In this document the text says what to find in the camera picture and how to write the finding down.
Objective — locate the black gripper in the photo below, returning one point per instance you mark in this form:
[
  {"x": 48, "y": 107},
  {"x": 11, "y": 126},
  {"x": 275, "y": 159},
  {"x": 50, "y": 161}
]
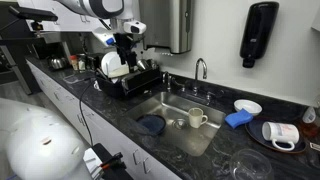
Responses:
[{"x": 122, "y": 40}]

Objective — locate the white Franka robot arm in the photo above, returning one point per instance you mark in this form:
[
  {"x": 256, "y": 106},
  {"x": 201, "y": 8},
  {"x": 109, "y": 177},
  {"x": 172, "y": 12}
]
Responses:
[{"x": 100, "y": 8}]

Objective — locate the sink drain strainer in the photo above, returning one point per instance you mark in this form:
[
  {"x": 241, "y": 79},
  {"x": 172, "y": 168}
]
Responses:
[{"x": 180, "y": 124}]

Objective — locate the stainless steel sink basin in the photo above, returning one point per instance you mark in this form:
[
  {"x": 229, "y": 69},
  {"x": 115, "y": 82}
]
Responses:
[{"x": 186, "y": 136}]

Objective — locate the white plate in rack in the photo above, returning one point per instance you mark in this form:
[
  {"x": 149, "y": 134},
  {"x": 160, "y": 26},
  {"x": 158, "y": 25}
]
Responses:
[{"x": 111, "y": 63}]

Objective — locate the black dish rack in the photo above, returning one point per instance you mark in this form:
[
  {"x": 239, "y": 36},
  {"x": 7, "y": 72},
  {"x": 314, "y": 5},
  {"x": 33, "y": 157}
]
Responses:
[{"x": 140, "y": 83}]

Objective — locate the small chrome side tap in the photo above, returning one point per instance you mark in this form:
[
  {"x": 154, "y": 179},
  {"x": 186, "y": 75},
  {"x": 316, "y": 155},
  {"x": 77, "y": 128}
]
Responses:
[{"x": 166, "y": 80}]

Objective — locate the small glass jar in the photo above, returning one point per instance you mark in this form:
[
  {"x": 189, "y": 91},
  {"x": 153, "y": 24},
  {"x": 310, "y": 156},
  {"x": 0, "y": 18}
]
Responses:
[{"x": 82, "y": 63}]

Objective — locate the steel paper towel dispenser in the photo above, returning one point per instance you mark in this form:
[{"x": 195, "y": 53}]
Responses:
[{"x": 166, "y": 23}]

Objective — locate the red lid spice jar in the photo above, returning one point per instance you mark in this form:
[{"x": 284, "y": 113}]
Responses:
[{"x": 74, "y": 62}]

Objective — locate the dark blue plate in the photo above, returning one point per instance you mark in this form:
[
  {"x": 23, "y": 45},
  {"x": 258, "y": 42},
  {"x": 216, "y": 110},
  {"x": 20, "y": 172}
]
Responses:
[{"x": 151, "y": 124}]

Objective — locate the steel kettle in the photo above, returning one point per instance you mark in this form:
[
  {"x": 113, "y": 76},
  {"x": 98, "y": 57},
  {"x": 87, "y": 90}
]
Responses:
[{"x": 57, "y": 63}]

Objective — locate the chrome gooseneck faucet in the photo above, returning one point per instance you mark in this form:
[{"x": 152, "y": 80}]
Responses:
[{"x": 201, "y": 71}]

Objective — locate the white base cabinet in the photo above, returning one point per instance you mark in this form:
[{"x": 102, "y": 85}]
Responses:
[{"x": 100, "y": 133}]

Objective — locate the cream ceramic mug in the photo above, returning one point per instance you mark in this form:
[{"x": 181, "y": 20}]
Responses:
[{"x": 196, "y": 117}]

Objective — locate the white paper sheet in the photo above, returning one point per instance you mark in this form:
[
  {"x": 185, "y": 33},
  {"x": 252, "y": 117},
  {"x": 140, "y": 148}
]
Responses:
[{"x": 92, "y": 161}]

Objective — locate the blue sponge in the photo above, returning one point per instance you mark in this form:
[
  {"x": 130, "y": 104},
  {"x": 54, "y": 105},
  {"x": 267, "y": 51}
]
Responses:
[{"x": 238, "y": 118}]

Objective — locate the small white bowl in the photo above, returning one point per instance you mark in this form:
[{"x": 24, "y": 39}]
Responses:
[{"x": 248, "y": 106}]

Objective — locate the large dark plate brown rim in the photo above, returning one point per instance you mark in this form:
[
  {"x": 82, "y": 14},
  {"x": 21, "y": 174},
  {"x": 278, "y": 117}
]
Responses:
[{"x": 255, "y": 133}]

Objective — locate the white mug with print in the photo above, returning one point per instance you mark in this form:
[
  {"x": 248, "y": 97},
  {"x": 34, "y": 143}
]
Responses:
[{"x": 281, "y": 132}]

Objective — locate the dish soap bottle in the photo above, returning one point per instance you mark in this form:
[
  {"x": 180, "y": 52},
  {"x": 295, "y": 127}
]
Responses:
[{"x": 310, "y": 116}]

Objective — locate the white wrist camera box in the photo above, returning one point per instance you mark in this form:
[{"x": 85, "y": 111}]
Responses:
[{"x": 135, "y": 27}]

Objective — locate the black camera on stand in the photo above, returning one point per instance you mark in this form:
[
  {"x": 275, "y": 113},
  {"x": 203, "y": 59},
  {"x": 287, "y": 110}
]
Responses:
[{"x": 31, "y": 14}]

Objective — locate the black robot mount plate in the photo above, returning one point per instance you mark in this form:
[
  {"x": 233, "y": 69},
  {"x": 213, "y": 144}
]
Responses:
[{"x": 115, "y": 171}]

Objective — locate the black wall soap dispenser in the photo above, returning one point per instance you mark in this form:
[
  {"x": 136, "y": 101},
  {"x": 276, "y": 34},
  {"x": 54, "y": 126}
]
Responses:
[{"x": 258, "y": 30}]

